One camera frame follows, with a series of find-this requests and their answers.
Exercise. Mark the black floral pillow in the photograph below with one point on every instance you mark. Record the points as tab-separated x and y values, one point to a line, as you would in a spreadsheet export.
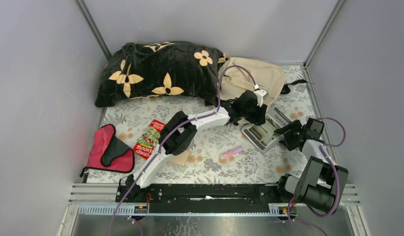
160	69

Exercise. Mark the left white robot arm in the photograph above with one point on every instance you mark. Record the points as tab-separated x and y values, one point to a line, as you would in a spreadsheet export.
181	129

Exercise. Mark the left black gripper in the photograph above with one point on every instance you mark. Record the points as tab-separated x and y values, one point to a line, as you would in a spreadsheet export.
257	114

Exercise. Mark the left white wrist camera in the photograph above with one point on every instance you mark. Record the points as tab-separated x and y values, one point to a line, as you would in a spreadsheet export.
261	94

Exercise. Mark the red treehouse book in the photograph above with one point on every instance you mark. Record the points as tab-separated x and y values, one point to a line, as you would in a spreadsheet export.
148	140

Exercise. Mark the grey photo cover book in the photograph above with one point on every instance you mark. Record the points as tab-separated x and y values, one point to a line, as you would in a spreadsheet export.
263	137

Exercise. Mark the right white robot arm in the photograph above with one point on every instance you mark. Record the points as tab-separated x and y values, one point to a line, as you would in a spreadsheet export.
322	181

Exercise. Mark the floral patterned table mat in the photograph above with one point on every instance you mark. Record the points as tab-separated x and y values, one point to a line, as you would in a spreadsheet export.
203	165

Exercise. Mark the pink glue stick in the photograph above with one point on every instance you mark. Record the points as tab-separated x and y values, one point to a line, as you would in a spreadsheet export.
232	152

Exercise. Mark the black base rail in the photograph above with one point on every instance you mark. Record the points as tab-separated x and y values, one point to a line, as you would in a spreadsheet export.
204	199

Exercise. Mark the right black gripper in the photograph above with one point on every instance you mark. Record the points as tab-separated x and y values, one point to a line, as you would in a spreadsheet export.
295	126

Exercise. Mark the tan wooden square block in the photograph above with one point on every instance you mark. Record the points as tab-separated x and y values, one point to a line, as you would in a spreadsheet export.
180	159

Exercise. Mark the beige canvas student bag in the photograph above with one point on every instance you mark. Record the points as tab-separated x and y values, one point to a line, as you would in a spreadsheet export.
241	74

